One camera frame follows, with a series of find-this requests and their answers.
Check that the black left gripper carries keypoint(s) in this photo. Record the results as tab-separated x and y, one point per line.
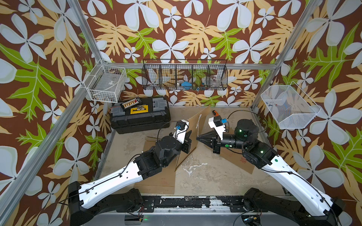
184	145

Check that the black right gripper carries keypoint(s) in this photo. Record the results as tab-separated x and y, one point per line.
214	142

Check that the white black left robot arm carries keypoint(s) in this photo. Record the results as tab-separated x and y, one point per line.
90	199

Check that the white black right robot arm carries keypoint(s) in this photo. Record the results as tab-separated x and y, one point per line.
311	206

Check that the black plastic toolbox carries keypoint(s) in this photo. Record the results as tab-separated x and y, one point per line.
152	114

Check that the blue object in basket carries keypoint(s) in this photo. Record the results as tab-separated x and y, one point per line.
186	86

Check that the screwdriver bit set case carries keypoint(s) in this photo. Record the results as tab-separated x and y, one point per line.
131	103

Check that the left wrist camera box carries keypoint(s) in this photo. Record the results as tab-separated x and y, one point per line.
180	130

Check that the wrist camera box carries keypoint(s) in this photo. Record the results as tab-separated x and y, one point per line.
180	130
218	124

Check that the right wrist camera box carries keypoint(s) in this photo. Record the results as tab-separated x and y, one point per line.
218	124

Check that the orange handled screwdriver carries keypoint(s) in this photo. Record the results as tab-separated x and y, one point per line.
215	113

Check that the black wire basket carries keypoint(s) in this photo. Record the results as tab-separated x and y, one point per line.
203	74

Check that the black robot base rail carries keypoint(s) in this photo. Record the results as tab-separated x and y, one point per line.
183	203

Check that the white wire basket right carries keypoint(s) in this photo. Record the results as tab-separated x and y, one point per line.
290	106

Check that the white wire basket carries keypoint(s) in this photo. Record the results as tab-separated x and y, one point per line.
290	106
105	82

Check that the white wire basket left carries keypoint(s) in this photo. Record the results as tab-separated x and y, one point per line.
105	82

